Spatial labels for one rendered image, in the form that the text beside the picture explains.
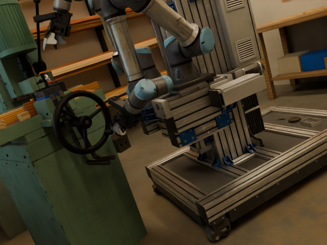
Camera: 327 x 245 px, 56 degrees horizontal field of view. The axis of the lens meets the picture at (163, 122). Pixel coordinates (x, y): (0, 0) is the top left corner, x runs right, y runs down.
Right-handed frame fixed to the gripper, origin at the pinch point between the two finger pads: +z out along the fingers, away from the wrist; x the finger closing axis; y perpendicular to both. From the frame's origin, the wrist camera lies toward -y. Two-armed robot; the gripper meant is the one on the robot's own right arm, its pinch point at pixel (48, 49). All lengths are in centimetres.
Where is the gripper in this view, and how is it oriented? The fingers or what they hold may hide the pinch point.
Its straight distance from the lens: 163.3
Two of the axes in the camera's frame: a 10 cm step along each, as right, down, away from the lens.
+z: -2.9, 9.2, 2.6
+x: 0.4, -2.6, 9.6
